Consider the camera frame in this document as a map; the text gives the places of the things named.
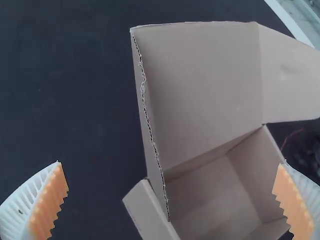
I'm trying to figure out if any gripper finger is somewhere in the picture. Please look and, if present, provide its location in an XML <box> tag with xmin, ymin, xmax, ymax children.
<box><xmin>0</xmin><ymin>160</ymin><xmax>70</xmax><ymax>240</ymax></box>
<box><xmin>271</xmin><ymin>163</ymin><xmax>320</xmax><ymax>240</ymax></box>

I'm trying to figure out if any black square fan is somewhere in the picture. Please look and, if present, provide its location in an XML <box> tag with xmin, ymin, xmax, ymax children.
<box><xmin>280</xmin><ymin>127</ymin><xmax>320</xmax><ymax>176</ymax></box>

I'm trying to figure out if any cardboard box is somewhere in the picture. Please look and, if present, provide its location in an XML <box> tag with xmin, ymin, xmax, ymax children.
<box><xmin>122</xmin><ymin>21</ymin><xmax>320</xmax><ymax>240</ymax></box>

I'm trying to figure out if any black mat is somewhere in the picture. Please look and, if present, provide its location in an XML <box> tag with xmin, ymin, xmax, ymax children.
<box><xmin>0</xmin><ymin>0</ymin><xmax>320</xmax><ymax>240</ymax></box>

